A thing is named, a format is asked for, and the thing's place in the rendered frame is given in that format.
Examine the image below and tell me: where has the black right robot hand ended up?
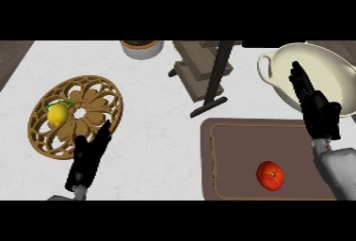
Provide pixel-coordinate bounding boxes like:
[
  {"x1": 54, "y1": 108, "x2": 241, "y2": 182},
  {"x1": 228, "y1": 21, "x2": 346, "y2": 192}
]
[{"x1": 289, "y1": 60, "x2": 345, "y2": 141}]

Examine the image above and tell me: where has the yellow lemon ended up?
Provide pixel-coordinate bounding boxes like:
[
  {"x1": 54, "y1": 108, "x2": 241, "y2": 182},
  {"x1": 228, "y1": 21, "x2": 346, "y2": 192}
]
[{"x1": 46, "y1": 103, "x2": 71, "y2": 127}]

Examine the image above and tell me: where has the grey pot with orange rim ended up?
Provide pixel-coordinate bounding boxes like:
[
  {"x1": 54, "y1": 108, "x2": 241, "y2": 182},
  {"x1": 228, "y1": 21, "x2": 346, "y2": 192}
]
[{"x1": 120, "y1": 40, "x2": 166, "y2": 61}]

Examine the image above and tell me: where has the brown rectangular tray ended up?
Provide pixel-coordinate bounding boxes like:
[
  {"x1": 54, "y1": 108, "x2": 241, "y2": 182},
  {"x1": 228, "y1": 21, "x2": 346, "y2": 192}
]
[{"x1": 200, "y1": 118, "x2": 340, "y2": 201}]

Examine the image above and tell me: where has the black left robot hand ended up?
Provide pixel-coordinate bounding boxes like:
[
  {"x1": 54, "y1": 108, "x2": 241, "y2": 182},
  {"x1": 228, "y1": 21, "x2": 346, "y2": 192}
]
[{"x1": 64, "y1": 119, "x2": 114, "y2": 193}]

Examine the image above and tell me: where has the red tomato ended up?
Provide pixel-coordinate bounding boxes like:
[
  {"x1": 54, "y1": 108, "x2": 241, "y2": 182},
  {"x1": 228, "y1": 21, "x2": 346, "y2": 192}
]
[{"x1": 256, "y1": 160, "x2": 286, "y2": 192}]

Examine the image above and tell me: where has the round carved wooden trivet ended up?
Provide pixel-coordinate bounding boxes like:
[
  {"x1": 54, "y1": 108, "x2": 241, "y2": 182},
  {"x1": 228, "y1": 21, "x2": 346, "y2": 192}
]
[{"x1": 27, "y1": 74, "x2": 126, "y2": 161}]

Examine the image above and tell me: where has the cream pot with handle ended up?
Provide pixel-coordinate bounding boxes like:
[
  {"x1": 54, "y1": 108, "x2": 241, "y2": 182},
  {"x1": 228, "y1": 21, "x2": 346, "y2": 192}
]
[{"x1": 258, "y1": 41, "x2": 356, "y2": 120}]

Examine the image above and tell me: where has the tiered wooden basket stand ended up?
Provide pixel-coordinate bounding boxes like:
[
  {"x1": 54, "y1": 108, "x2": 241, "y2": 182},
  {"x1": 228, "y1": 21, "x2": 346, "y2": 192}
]
[{"x1": 167, "y1": 40, "x2": 246, "y2": 119}]

